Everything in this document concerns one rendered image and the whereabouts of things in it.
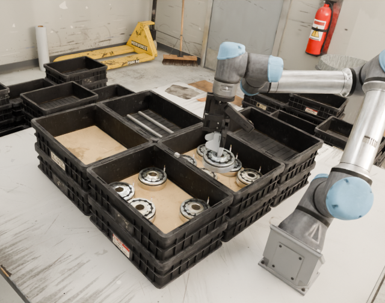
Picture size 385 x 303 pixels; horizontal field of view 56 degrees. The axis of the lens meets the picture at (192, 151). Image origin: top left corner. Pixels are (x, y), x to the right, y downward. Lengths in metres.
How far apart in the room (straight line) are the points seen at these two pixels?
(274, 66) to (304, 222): 0.48
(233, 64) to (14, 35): 3.69
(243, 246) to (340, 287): 0.33
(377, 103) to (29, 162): 1.34
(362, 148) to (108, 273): 0.84
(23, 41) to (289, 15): 2.94
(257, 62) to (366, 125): 0.36
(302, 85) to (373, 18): 2.85
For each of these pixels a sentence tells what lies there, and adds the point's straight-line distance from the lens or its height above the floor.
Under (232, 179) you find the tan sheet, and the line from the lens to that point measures 1.42.
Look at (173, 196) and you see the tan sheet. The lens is 1.29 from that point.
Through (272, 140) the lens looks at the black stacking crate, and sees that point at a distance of 1.74.
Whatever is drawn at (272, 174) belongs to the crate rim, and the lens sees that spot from 1.32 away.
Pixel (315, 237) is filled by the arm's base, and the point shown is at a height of 0.88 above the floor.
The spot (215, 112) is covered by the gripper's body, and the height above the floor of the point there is 1.15.
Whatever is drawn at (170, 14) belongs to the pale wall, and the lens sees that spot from 5.39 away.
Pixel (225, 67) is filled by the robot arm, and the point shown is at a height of 1.30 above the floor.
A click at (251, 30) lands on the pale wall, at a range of 4.59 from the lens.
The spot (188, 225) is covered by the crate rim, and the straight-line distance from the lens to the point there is 1.05.
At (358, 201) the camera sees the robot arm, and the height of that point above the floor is 1.06.
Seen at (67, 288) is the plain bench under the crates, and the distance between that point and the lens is 1.20.
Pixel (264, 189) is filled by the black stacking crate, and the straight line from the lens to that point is 1.35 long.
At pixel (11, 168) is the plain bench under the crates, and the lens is 1.69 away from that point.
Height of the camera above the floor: 1.65
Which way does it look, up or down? 32 degrees down
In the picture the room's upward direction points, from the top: 8 degrees clockwise
